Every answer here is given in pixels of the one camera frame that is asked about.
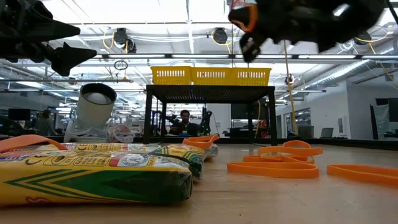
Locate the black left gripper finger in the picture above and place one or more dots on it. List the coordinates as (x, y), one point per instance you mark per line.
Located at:
(71, 60)
(46, 26)

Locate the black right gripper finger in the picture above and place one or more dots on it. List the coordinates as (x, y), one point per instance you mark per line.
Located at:
(252, 46)
(242, 17)

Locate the black background robot arm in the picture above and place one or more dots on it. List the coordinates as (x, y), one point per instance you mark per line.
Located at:
(205, 124)
(155, 124)

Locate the white desk lamp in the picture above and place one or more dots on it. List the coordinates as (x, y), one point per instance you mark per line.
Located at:
(93, 115)

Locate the black perforated metal stand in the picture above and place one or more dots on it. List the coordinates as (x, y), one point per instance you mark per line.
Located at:
(208, 93)

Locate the black computer monitor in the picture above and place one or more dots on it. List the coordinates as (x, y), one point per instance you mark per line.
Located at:
(19, 114)

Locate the person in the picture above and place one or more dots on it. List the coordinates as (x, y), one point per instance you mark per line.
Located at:
(46, 124)
(185, 126)

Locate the grey laptop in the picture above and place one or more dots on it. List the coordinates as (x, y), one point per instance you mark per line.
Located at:
(326, 132)

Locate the black aluminium table frame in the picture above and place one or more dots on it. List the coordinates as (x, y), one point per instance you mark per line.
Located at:
(342, 142)

